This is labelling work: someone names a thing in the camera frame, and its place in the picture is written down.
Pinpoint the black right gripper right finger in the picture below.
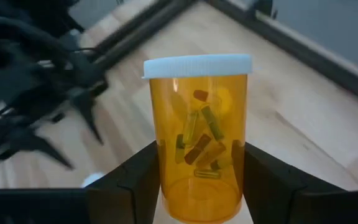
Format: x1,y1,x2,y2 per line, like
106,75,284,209
242,142,349,224

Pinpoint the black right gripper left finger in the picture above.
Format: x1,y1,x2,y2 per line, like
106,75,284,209
85,140,162,224

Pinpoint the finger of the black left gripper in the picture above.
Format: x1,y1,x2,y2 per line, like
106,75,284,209
0,127,74,170
70,86,105,146

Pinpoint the orange pill bottle white cap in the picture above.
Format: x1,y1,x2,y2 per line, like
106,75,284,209
141,54,254,224

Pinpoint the black metal table frame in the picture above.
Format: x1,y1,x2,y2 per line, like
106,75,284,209
85,0,358,110

